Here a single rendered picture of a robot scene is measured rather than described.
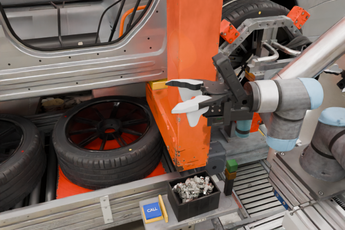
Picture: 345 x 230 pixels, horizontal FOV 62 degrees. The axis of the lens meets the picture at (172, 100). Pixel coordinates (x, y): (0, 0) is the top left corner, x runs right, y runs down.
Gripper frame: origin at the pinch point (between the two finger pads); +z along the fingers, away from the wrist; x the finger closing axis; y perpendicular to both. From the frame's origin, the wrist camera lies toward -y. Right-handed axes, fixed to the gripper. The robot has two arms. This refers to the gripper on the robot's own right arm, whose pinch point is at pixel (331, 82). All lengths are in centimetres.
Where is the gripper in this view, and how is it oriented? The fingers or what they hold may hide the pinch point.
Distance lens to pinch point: 171.1
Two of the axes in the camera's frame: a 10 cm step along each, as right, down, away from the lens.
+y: 0.2, -5.9, -8.0
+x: 3.3, 7.6, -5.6
